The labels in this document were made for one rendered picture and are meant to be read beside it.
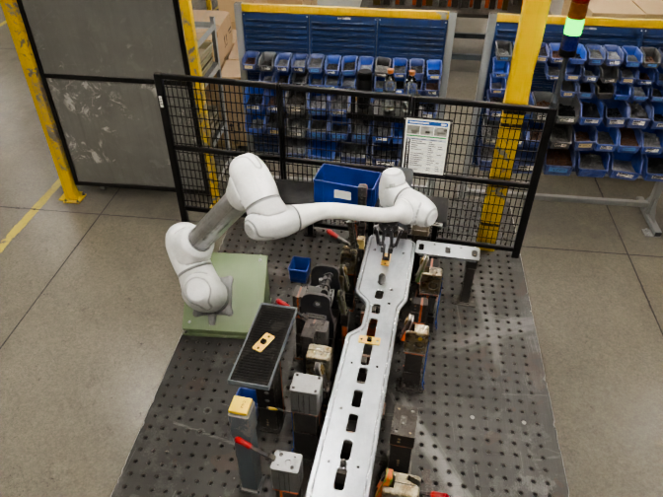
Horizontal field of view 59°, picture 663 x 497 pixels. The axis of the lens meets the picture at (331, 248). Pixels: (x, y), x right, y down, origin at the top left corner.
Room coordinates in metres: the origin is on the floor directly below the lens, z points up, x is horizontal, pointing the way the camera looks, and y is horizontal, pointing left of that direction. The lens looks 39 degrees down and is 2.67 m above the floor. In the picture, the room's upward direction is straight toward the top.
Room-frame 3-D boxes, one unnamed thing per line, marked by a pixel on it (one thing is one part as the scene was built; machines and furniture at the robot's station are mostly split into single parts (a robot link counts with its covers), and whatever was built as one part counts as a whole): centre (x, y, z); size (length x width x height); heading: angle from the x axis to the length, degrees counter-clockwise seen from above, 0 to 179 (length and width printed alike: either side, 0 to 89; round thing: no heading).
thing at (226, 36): (5.30, 0.93, 0.52); 1.21 x 0.81 x 1.05; 177
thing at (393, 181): (1.97, -0.25, 1.40); 0.13 x 0.11 x 0.16; 36
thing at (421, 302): (1.76, -0.37, 0.84); 0.11 x 0.08 x 0.29; 78
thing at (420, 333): (1.55, -0.33, 0.87); 0.12 x 0.09 x 0.35; 78
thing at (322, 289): (1.66, 0.03, 0.94); 0.18 x 0.13 x 0.49; 168
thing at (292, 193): (2.44, -0.13, 1.01); 0.90 x 0.22 x 0.03; 78
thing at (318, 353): (1.40, 0.04, 0.89); 0.13 x 0.11 x 0.38; 78
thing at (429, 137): (2.50, -0.45, 1.30); 0.23 x 0.02 x 0.31; 78
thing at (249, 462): (1.11, 0.28, 0.92); 0.08 x 0.08 x 0.44; 78
